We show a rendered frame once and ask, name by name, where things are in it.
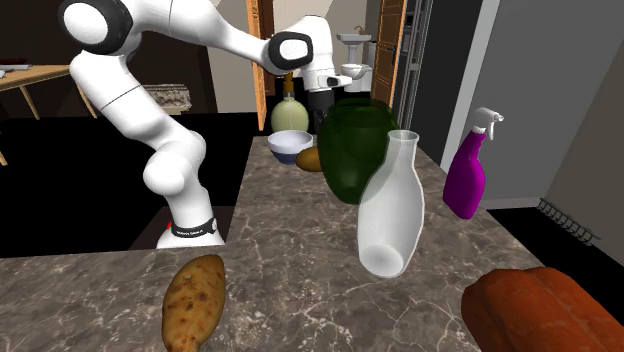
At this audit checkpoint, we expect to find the pale green soap dispenser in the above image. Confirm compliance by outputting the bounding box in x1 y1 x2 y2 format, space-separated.
270 72 311 134

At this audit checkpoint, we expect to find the white toilet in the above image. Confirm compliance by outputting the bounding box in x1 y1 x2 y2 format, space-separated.
339 62 375 94

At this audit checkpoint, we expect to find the white bowl with blue base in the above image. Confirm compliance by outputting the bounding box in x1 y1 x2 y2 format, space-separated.
266 129 315 166

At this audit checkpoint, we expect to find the dark green glass vase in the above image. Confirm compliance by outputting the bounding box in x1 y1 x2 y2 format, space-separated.
317 97 402 205

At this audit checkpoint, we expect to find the small brown potato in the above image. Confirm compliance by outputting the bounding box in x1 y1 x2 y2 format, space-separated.
295 146 324 173

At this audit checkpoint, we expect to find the wooden door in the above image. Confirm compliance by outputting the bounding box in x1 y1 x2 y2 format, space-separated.
245 0 277 132
370 0 409 109

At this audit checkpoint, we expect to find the clear white glass vase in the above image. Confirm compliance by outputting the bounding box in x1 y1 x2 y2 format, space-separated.
357 129 426 280

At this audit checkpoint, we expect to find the carved stone block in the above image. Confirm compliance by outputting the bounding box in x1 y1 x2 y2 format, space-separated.
141 83 192 116

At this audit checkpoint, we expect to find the purple spray bottle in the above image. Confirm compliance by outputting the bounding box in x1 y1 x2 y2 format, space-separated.
441 107 506 221

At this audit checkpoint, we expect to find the large brown potato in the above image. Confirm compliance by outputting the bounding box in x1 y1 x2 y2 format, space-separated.
161 253 227 352

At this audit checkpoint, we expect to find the wooden table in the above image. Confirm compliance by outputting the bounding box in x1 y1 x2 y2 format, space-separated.
0 57 99 121

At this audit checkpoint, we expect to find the orange-red bread loaf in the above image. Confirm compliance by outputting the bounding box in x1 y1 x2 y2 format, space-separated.
460 266 624 352

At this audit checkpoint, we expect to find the white pedestal sink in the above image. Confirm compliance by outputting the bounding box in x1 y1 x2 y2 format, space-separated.
336 26 373 66

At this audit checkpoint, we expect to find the grey metal hook rail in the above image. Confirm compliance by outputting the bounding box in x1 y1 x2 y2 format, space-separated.
536 196 602 247

